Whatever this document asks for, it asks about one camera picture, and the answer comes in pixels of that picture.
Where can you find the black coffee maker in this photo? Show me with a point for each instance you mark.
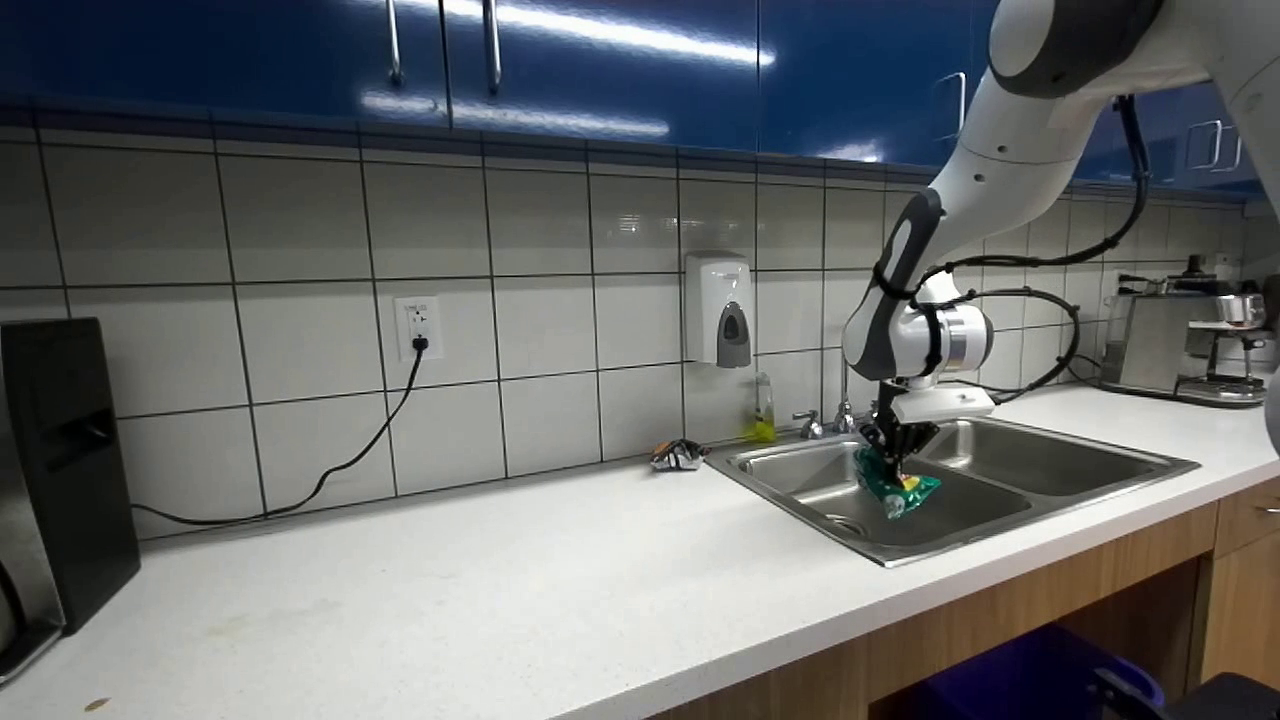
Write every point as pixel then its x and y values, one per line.
pixel 66 466

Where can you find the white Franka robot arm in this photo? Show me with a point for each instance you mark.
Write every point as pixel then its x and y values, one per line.
pixel 1012 146

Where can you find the wooden base cabinet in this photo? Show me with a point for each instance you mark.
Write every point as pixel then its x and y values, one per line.
pixel 1012 625

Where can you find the white wall outlet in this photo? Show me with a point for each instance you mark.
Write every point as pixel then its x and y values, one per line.
pixel 418 326

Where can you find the silver espresso machine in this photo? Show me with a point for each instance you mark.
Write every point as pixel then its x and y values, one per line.
pixel 1173 343

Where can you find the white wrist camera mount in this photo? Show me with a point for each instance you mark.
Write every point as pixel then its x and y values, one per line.
pixel 948 401

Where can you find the stainless steel double sink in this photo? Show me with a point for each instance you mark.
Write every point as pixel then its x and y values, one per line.
pixel 1012 466

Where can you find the green dish soap bottle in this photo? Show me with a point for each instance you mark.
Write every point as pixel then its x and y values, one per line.
pixel 763 419

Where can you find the white wall soap dispenser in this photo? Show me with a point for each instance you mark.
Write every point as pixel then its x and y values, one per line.
pixel 723 315

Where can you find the blue bin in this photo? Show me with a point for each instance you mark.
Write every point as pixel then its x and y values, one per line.
pixel 1024 674

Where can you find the chrome gooseneck faucet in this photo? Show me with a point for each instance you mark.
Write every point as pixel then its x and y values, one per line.
pixel 842 393

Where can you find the small dark wrapper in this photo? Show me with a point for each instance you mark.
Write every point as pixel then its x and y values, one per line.
pixel 683 459

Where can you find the blue cabinet door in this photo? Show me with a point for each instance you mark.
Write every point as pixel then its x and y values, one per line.
pixel 1186 146
pixel 201 60
pixel 600 92
pixel 855 82

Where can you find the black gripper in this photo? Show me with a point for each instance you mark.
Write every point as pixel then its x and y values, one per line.
pixel 897 434

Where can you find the black chair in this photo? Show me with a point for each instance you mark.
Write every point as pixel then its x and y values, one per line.
pixel 1202 701

